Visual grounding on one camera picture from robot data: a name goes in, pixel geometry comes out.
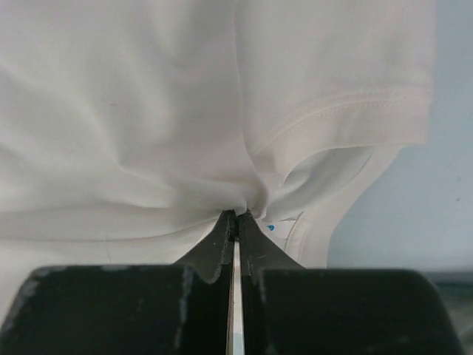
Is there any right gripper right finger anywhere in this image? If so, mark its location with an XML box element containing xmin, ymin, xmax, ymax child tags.
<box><xmin>236</xmin><ymin>214</ymin><xmax>463</xmax><ymax>354</ymax></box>

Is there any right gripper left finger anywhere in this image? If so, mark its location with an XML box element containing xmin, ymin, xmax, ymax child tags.
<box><xmin>1</xmin><ymin>211</ymin><xmax>236</xmax><ymax>354</ymax></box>

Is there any white floral t-shirt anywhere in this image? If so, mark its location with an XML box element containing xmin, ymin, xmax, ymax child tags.
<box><xmin>1</xmin><ymin>1</ymin><xmax>436</xmax><ymax>314</ymax></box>

